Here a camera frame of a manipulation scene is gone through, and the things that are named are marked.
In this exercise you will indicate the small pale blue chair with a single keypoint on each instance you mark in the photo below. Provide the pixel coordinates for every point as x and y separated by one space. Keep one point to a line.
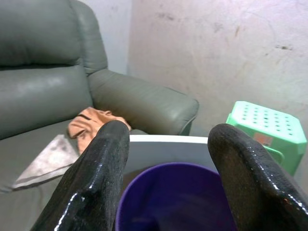
168 149

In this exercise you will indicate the purple plastic rubbish bin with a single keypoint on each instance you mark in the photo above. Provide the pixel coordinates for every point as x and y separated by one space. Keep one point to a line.
173 192

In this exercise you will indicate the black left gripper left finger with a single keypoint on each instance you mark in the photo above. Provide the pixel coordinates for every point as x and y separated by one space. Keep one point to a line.
96 173

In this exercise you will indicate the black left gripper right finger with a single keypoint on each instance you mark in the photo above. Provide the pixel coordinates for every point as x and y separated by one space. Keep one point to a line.
252 183

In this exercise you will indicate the crumpled orange cloth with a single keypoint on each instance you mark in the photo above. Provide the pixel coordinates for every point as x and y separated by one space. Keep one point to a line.
84 122

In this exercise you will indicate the green plastic stool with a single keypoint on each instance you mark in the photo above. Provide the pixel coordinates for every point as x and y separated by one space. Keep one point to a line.
264 120

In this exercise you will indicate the grey folded cloth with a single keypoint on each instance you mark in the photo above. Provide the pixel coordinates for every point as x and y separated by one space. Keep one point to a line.
48 161

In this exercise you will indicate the grey-green leather sofa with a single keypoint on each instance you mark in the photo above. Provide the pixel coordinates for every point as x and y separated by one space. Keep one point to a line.
48 91

